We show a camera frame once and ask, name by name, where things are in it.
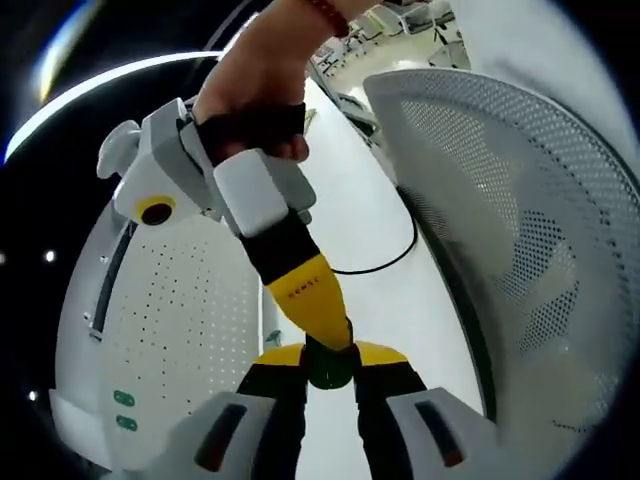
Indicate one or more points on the long ceiling strip light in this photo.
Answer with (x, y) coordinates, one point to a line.
(22, 134)

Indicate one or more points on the person's white shirt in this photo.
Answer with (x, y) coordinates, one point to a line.
(530, 35)

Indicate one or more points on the round ceiling spotlights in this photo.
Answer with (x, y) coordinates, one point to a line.
(50, 256)

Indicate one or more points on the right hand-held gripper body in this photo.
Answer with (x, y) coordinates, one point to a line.
(165, 160)

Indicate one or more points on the white perforated mounting plate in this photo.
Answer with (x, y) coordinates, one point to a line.
(190, 310)

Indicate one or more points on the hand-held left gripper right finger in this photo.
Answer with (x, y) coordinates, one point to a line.
(430, 430)

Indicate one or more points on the person's right hand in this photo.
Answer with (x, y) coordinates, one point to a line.
(255, 75)

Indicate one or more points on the green hook assembly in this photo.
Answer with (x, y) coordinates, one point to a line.
(124, 398)
(274, 337)
(126, 422)

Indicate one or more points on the white mesh office chair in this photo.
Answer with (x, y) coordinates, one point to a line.
(475, 165)

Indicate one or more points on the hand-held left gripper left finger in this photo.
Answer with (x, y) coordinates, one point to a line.
(235, 430)

